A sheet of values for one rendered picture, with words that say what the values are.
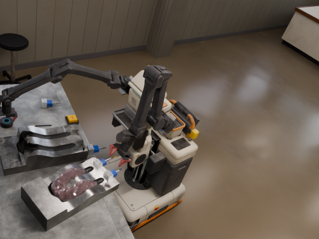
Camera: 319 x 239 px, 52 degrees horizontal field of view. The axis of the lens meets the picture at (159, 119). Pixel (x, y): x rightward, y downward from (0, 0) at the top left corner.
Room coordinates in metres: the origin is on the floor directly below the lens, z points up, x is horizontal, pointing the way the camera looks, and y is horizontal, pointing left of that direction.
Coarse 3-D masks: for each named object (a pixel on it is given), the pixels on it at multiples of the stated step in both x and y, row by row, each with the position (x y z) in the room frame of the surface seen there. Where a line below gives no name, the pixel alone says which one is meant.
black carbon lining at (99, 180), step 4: (84, 168) 1.35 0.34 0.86; (88, 168) 1.36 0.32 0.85; (92, 168) 1.37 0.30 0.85; (88, 172) 1.33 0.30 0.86; (96, 180) 1.29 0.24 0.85; (100, 180) 1.30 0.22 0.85; (48, 188) 1.11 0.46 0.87; (52, 192) 1.10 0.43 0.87; (56, 196) 1.05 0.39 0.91; (60, 200) 1.07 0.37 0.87
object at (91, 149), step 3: (90, 144) 1.56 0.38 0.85; (87, 147) 1.53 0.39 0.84; (90, 147) 1.53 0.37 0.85; (93, 147) 1.54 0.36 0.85; (96, 147) 1.56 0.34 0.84; (99, 147) 1.58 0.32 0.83; (102, 147) 1.59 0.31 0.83; (105, 147) 1.60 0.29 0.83; (90, 150) 1.52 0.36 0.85; (93, 150) 1.53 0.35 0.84; (96, 150) 1.54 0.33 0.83; (90, 153) 1.52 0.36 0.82; (93, 153) 1.53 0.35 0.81
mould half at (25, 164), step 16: (32, 128) 1.46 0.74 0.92; (64, 128) 1.59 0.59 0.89; (0, 144) 1.30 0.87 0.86; (48, 144) 1.40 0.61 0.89; (64, 144) 1.45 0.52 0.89; (0, 160) 1.22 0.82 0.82; (16, 160) 1.23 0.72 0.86; (32, 160) 1.24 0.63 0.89; (48, 160) 1.30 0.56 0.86; (64, 160) 1.37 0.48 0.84; (80, 160) 1.44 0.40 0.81
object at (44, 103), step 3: (42, 99) 1.83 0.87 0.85; (45, 99) 1.84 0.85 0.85; (42, 102) 1.80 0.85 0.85; (45, 102) 1.81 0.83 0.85; (48, 102) 1.84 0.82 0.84; (51, 102) 1.85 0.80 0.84; (54, 102) 1.87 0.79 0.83; (57, 102) 1.88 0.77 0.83; (42, 105) 1.80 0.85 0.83; (45, 105) 1.81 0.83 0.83; (48, 105) 1.82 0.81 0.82; (51, 105) 1.84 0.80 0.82
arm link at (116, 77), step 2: (112, 74) 1.82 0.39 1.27; (114, 74) 1.82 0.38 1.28; (116, 74) 1.83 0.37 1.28; (112, 76) 1.80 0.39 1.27; (114, 76) 1.81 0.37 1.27; (116, 76) 1.81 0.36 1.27; (118, 76) 1.83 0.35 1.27; (120, 76) 1.85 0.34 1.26; (122, 76) 1.87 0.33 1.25; (112, 78) 1.79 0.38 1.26; (114, 78) 1.80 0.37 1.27; (116, 78) 1.80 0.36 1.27; (118, 78) 1.81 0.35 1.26; (120, 78) 1.86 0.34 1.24; (122, 78) 1.85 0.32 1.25; (112, 80) 1.78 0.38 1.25; (114, 80) 1.78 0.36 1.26; (116, 80) 1.79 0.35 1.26; (118, 80) 1.80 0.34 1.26; (120, 80) 1.82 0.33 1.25; (122, 80) 1.83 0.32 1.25; (122, 82) 1.82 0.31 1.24; (124, 82) 1.84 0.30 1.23
